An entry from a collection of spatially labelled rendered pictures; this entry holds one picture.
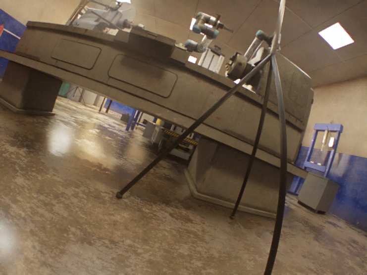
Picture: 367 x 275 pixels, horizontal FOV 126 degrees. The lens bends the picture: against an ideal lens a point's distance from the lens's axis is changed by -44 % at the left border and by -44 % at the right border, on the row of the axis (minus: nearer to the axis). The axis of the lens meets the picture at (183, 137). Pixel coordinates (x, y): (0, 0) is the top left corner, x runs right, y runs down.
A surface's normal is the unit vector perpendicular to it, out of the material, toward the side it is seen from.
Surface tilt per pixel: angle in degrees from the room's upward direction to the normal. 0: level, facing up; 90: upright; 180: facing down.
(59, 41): 90
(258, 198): 90
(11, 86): 90
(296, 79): 90
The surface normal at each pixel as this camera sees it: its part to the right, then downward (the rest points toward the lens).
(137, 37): -0.23, 0.76
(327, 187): 0.19, 0.11
